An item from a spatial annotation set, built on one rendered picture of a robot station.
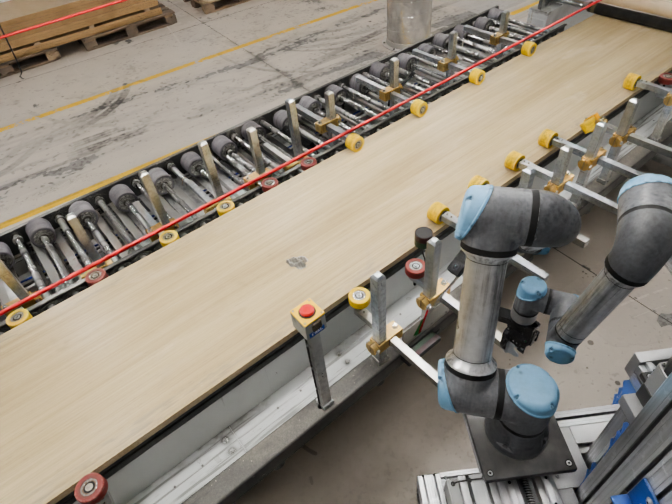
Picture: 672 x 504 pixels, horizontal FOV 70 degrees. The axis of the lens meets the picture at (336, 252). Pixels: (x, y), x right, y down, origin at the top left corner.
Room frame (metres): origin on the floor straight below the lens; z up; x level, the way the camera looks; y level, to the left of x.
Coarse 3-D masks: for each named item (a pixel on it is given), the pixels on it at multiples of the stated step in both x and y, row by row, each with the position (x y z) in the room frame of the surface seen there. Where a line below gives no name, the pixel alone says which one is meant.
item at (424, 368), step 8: (360, 312) 1.09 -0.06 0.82; (368, 312) 1.08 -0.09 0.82; (368, 320) 1.05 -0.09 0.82; (392, 344) 0.94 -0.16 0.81; (400, 344) 0.93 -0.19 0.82; (400, 352) 0.91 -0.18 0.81; (408, 352) 0.89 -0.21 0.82; (408, 360) 0.87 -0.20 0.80; (416, 360) 0.86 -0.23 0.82; (416, 368) 0.84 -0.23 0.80; (424, 368) 0.83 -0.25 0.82; (432, 368) 0.82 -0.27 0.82; (432, 376) 0.79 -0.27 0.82
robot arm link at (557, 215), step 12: (540, 192) 0.71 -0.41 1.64; (552, 192) 0.71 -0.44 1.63; (540, 204) 0.68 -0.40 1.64; (552, 204) 0.67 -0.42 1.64; (564, 204) 0.68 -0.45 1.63; (540, 216) 0.66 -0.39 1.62; (552, 216) 0.65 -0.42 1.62; (564, 216) 0.66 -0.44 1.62; (576, 216) 0.67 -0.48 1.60; (540, 228) 0.64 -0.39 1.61; (552, 228) 0.64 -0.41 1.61; (564, 228) 0.64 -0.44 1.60; (576, 228) 0.66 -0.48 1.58; (540, 240) 0.64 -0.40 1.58; (552, 240) 0.64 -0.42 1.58; (564, 240) 0.64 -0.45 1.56; (528, 252) 0.88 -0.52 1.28; (540, 252) 0.87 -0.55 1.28
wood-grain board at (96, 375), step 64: (512, 64) 2.73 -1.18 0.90; (576, 64) 2.64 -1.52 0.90; (640, 64) 2.56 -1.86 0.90; (384, 128) 2.19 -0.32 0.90; (448, 128) 2.12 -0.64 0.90; (512, 128) 2.06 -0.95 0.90; (576, 128) 1.99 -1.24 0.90; (320, 192) 1.72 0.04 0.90; (384, 192) 1.67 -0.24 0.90; (448, 192) 1.62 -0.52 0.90; (192, 256) 1.40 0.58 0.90; (256, 256) 1.36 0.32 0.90; (320, 256) 1.32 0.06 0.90; (384, 256) 1.28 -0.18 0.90; (64, 320) 1.14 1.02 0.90; (128, 320) 1.11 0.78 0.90; (192, 320) 1.08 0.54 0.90; (256, 320) 1.04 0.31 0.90; (0, 384) 0.90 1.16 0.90; (64, 384) 0.87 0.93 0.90; (128, 384) 0.85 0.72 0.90; (192, 384) 0.82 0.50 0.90; (0, 448) 0.68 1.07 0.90; (64, 448) 0.65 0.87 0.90; (128, 448) 0.64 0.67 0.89
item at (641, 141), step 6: (612, 126) 1.89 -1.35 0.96; (606, 132) 1.89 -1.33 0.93; (612, 132) 1.87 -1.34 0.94; (630, 138) 1.80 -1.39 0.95; (636, 138) 1.78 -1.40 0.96; (642, 138) 1.77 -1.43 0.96; (636, 144) 1.77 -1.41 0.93; (642, 144) 1.75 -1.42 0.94; (648, 144) 1.73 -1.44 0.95; (654, 144) 1.72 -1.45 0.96; (660, 144) 1.71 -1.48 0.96; (654, 150) 1.70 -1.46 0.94; (660, 150) 1.69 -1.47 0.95; (666, 150) 1.67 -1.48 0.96; (666, 156) 1.66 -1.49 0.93
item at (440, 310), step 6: (438, 306) 1.10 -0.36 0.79; (444, 306) 1.12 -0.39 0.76; (432, 312) 1.08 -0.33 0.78; (438, 312) 1.10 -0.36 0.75; (444, 312) 1.12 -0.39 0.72; (426, 318) 1.06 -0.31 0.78; (432, 318) 1.08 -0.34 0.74; (438, 318) 1.10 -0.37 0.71; (414, 324) 1.02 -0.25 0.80; (426, 324) 1.06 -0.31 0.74; (408, 330) 1.01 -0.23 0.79; (414, 330) 1.02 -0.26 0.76; (402, 336) 0.99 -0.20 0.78; (408, 336) 1.01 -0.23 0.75; (414, 336) 1.02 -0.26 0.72; (408, 342) 1.01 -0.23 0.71
